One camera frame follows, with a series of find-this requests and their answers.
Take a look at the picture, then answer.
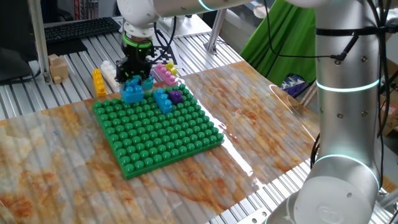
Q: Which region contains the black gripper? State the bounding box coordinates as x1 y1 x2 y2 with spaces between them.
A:
115 45 154 85

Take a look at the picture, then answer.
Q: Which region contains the light blue square block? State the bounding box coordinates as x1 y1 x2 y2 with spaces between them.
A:
119 75 145 105

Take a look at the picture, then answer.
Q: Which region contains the light blue long block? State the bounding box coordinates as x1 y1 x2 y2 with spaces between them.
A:
152 88 174 116

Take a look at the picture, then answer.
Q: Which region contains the purple single-stud block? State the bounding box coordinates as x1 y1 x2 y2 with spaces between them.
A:
168 90 184 106

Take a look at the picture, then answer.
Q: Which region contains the teal long block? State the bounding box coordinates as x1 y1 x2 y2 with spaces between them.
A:
142 76 155 91

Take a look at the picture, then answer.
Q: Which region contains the white long block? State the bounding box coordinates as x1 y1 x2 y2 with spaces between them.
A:
100 60 121 93

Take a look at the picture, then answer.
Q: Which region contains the pink long block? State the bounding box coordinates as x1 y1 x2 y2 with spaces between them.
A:
154 62 178 88

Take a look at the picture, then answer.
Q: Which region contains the orange-yellow long block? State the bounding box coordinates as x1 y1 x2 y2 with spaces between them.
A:
91 68 108 98

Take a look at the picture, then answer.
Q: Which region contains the small yellow block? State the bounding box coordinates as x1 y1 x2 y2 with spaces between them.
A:
164 61 178 77

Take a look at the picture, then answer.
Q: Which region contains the printed marker tag sheet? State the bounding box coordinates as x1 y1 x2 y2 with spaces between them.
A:
149 42 180 68

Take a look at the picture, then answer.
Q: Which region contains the green studded baseplate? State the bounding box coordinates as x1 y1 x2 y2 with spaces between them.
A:
92 83 224 180

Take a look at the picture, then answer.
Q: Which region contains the black keyboard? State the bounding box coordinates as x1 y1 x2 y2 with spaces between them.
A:
43 16 122 44

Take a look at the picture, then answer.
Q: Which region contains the black desk pad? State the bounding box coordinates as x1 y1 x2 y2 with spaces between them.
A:
45 37 89 57

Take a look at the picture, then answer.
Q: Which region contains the large wooden block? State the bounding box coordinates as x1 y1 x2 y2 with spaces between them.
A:
49 58 70 80

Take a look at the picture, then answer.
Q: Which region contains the small wooden cube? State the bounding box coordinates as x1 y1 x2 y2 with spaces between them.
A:
47 53 60 67

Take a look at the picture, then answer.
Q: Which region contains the red white striped pole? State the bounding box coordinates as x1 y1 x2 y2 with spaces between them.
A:
73 0 82 21

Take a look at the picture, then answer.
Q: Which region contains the black monitor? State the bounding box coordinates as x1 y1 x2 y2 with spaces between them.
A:
0 0 40 86

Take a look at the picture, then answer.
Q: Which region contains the marble pattern table mat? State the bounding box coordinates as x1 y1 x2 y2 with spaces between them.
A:
0 60 321 224

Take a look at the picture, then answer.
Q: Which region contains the green cloth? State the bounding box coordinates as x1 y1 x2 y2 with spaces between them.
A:
239 0 318 86

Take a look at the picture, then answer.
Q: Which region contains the blue white patterned bag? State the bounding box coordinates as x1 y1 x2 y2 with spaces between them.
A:
279 73 307 99

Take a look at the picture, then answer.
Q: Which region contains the silver robot mounting plate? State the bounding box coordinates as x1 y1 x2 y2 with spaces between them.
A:
239 205 274 224

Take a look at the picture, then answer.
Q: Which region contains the brown cardboard box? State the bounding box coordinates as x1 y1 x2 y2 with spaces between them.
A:
377 58 398 138

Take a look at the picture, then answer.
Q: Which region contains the aluminium frame post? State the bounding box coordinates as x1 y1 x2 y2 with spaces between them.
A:
300 80 318 108
27 0 53 85
204 8 228 55

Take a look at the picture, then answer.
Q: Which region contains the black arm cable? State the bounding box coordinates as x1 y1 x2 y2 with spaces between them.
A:
263 0 398 62

